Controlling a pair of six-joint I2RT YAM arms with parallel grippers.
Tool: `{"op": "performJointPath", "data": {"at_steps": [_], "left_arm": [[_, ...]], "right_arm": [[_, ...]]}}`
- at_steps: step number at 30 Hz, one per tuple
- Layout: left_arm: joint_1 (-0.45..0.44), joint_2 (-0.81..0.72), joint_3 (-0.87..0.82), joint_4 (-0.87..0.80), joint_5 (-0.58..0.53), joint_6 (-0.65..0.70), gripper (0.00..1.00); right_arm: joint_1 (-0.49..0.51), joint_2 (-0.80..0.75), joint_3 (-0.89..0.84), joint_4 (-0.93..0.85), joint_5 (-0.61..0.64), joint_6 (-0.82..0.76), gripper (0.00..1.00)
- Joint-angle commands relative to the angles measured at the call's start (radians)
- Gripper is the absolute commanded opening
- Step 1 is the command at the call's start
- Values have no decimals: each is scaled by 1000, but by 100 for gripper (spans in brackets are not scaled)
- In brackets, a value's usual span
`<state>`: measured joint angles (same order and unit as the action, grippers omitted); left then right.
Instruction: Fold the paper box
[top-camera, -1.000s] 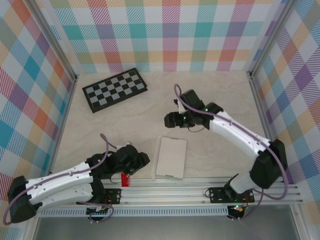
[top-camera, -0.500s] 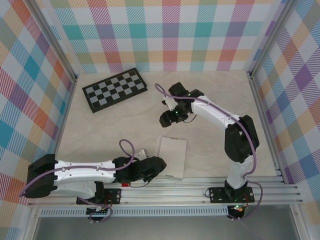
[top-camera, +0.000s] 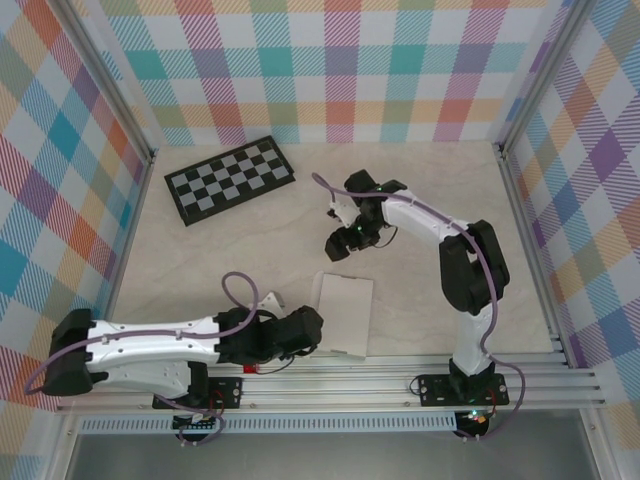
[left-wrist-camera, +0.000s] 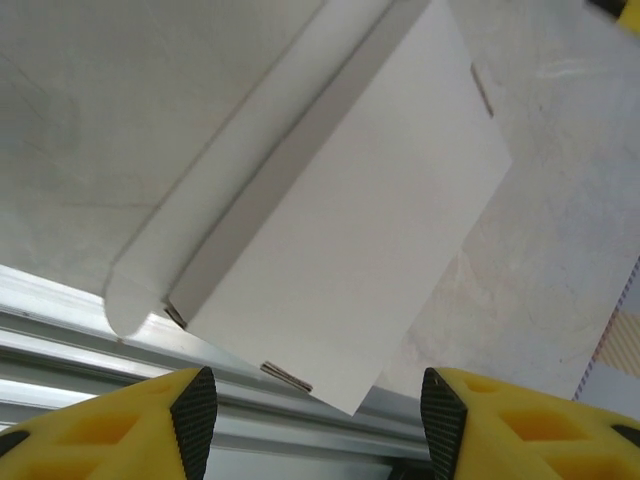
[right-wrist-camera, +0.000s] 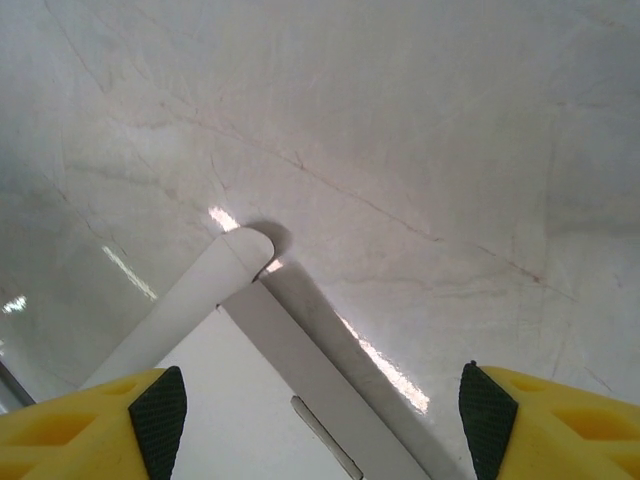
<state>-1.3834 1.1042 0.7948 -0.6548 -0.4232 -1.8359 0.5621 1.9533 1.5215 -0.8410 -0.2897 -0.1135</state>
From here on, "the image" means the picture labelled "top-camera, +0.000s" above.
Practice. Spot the wide aluminium rail frame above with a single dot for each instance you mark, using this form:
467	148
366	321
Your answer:
375	385

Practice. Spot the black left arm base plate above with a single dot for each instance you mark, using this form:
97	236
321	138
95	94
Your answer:
230	392

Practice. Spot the small electronics board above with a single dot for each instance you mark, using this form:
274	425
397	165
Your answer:
200	422

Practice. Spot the white paper box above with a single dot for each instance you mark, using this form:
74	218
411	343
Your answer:
345	315

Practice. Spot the electronics board with green light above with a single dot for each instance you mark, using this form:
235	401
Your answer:
475	420

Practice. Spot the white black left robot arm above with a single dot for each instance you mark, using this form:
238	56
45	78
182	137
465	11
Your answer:
150	345

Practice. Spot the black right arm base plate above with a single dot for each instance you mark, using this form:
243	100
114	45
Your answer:
435	390

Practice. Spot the grey metal panel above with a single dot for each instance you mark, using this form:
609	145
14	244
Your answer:
325	457

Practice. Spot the black grey chessboard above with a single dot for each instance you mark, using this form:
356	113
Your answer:
230	180

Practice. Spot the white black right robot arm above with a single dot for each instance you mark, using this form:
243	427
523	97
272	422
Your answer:
465	280

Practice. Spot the aluminium corner post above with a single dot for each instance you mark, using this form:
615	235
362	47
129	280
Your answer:
106	77
542	75

